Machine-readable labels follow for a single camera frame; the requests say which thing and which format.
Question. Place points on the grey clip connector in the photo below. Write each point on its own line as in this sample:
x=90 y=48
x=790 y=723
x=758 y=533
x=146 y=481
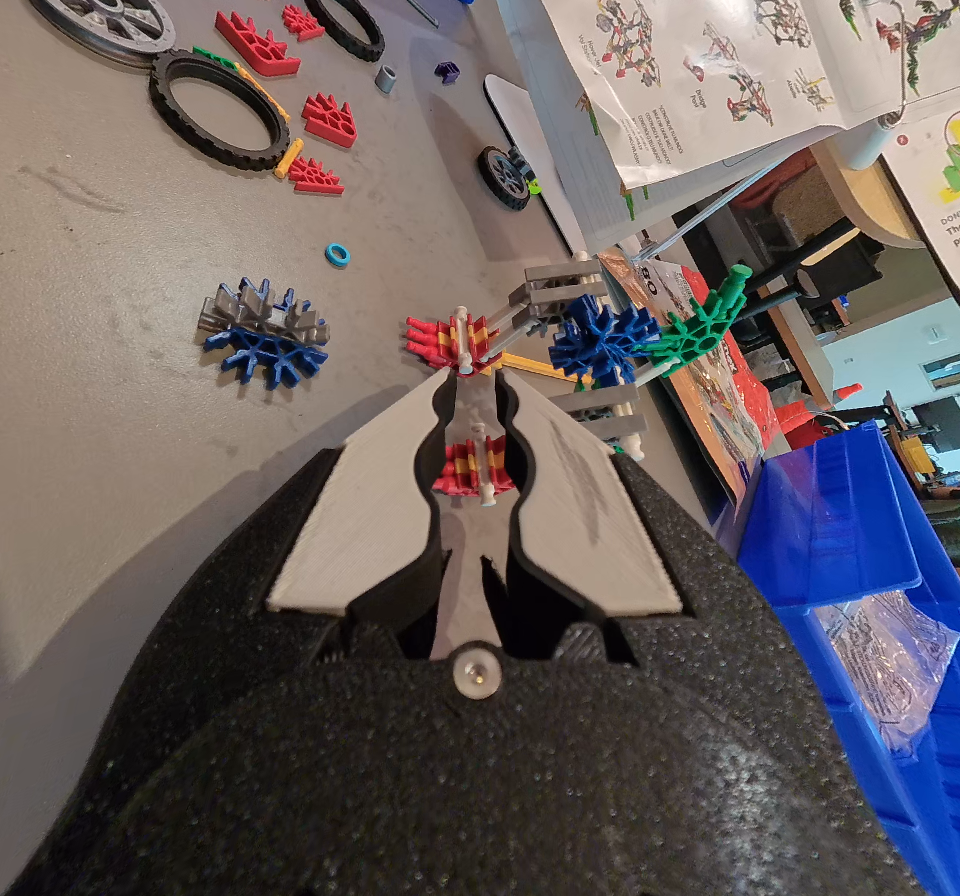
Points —
x=255 y=307
x=221 y=307
x=307 y=326

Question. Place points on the toy kit plastic bag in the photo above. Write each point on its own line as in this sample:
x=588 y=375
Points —
x=720 y=401

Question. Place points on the toy dinosaur model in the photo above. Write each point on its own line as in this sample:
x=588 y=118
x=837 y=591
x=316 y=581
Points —
x=592 y=345

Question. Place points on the clear plastic bag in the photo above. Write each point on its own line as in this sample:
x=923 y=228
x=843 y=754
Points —
x=877 y=656

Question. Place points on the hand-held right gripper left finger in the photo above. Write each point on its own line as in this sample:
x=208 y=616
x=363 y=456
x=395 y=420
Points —
x=352 y=529

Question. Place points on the white booklet stand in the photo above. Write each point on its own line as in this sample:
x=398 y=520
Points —
x=517 y=116

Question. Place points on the blue snowflake connector pair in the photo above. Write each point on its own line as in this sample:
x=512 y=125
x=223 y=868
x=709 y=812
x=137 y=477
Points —
x=262 y=356

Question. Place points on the small black rubber tire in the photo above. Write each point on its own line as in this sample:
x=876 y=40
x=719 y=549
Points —
x=319 y=8

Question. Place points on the wide red fan connector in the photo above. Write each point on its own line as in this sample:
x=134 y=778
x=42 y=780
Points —
x=330 y=124

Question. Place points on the large white instruction sheet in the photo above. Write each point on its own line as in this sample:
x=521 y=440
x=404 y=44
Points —
x=930 y=26

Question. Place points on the plain blue plastic bin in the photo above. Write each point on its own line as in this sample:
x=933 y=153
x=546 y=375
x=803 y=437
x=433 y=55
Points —
x=825 y=521

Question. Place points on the purple clip connector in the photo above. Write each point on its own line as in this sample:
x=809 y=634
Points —
x=445 y=71

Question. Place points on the model instruction booklet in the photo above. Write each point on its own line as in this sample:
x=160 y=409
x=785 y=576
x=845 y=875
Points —
x=675 y=49

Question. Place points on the long red connector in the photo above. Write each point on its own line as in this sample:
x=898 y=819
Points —
x=259 y=53

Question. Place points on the large black rubber tire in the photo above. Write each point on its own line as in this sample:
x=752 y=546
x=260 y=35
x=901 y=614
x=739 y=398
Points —
x=159 y=98

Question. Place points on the small white clip holder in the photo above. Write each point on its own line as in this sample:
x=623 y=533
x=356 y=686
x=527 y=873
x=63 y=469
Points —
x=870 y=143

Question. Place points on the thin grey rod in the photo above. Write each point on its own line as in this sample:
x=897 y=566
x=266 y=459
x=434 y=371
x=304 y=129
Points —
x=414 y=4

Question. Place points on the small grey spacer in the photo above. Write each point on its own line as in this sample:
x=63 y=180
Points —
x=386 y=79

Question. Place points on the orange traffic cone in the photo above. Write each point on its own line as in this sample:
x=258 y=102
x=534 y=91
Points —
x=849 y=391

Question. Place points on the small black toy wheel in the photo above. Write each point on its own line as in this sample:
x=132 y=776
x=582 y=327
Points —
x=501 y=180

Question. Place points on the long yellow rod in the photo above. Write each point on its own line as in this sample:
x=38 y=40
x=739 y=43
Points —
x=540 y=369

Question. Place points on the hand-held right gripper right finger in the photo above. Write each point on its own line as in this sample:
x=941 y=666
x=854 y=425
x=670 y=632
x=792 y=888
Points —
x=600 y=536

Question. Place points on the round wooden table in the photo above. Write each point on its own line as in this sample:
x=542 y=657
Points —
x=877 y=203

